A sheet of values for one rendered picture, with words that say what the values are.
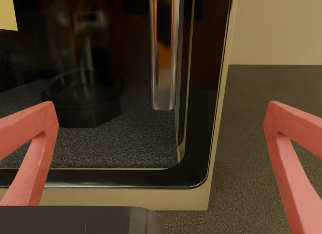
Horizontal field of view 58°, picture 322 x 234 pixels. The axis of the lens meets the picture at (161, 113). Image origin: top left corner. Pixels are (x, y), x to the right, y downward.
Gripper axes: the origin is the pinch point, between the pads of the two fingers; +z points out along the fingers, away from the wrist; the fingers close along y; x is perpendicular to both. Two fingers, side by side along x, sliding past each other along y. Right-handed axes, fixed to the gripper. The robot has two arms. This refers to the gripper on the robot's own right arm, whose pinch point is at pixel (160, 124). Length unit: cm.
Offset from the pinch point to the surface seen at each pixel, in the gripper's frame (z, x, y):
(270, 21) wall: 54, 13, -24
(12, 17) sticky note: 10.2, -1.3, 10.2
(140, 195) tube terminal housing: 10.9, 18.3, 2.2
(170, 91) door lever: 5.1, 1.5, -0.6
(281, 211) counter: 10.8, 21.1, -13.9
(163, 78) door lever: 5.1, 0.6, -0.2
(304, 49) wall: 54, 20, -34
